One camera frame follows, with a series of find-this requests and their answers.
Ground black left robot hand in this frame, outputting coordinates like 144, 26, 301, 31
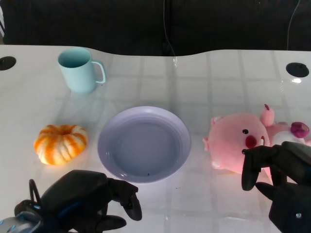
40, 169, 142, 233

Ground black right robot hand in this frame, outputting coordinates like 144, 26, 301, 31
241, 141, 311, 233

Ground pink plush pig doll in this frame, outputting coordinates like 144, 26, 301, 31
203, 103, 311, 179

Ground lavender plastic plate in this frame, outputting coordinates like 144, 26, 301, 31
97, 106, 192, 185

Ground orange white striped pumpkin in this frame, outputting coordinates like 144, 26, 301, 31
33, 124, 88, 166

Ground black round table grommet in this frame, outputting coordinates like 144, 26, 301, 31
285, 62, 310, 77
0, 56, 17, 71

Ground light blue plastic mug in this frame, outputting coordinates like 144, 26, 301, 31
57, 47, 106, 94

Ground black fabric sofa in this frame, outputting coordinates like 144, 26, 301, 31
0, 0, 311, 57

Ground thin grey hanging cable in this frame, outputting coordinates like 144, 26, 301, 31
287, 0, 301, 51

